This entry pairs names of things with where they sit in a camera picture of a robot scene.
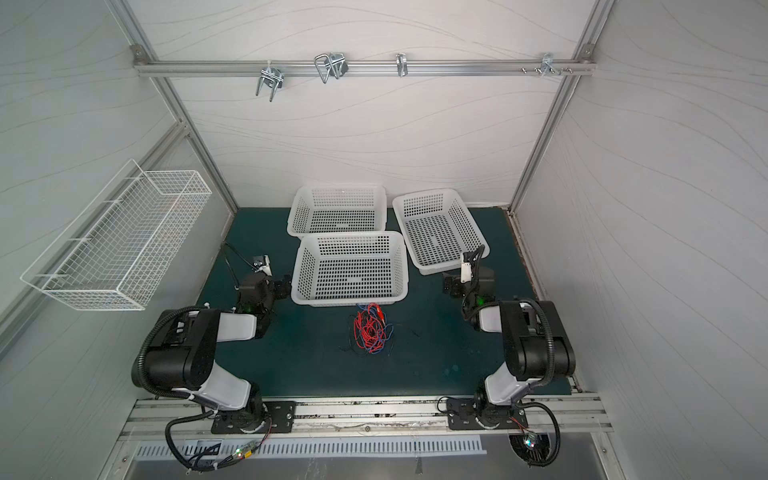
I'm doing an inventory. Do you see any red cable with clip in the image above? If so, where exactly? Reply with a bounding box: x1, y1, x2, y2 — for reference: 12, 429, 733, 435
352, 302, 388, 355

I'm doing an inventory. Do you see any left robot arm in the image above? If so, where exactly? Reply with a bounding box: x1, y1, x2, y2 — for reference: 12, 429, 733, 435
131, 270, 291, 416

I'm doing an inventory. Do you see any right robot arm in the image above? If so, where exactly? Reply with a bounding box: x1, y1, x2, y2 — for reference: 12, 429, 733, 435
442, 266, 576, 406

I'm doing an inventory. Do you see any back right white basket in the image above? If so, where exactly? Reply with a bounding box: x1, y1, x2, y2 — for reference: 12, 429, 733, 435
392, 189, 490, 276

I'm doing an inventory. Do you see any front white perforated basket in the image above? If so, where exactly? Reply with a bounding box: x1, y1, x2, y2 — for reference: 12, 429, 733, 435
291, 231, 409, 308

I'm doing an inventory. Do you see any back left white basket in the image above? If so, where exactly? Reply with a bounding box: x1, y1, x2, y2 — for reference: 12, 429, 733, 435
286, 185, 387, 238

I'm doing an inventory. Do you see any metal hook clamp left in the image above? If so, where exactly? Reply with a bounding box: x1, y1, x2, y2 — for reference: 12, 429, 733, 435
255, 66, 284, 102

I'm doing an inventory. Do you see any metal hook clamp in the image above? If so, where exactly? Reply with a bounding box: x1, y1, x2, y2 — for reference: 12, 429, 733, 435
255, 66, 284, 102
520, 53, 573, 77

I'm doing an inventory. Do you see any metal hook clamp right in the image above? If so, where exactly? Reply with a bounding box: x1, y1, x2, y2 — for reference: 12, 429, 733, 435
520, 53, 573, 77

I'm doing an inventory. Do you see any metal u-bolt clamp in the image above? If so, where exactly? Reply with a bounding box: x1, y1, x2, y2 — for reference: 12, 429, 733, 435
313, 52, 349, 84

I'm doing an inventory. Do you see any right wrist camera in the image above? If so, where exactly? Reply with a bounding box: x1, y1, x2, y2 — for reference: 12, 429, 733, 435
460, 252, 475, 284

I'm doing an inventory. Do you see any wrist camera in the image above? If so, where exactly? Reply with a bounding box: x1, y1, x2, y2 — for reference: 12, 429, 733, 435
251, 255, 272, 276
460, 252, 475, 284

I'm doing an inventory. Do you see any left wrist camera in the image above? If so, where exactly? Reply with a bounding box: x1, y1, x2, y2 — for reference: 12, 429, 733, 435
251, 255, 272, 276

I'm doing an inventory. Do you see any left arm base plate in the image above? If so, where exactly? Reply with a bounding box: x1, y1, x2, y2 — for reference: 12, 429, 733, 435
211, 401, 297, 435

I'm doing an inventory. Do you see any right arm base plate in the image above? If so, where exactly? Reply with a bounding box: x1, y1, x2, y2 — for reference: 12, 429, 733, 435
437, 396, 528, 431

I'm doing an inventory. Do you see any white wire wall basket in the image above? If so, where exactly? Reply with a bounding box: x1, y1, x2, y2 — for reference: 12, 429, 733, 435
20, 160, 211, 311

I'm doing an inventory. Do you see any white slotted cable duct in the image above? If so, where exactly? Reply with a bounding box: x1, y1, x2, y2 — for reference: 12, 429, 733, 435
134, 435, 487, 461

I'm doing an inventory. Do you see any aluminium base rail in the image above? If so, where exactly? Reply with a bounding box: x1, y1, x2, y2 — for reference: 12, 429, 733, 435
118, 393, 613, 441

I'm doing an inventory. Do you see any aluminium cross rail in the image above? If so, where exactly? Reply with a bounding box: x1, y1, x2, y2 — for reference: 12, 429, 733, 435
134, 57, 597, 78

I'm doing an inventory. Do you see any small metal bracket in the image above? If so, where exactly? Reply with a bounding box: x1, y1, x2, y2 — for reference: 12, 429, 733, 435
395, 53, 408, 78

